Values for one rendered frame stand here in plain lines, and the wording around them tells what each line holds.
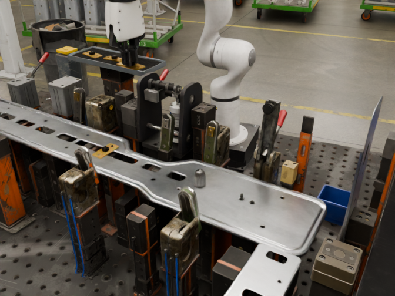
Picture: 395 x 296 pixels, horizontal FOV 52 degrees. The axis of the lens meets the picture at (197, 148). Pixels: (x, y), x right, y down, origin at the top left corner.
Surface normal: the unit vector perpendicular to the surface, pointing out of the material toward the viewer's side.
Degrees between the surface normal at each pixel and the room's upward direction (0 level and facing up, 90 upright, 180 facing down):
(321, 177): 0
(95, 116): 90
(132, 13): 90
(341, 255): 0
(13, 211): 90
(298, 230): 0
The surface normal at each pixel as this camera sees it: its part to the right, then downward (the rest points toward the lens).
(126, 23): 0.74, 0.36
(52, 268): 0.00, -0.86
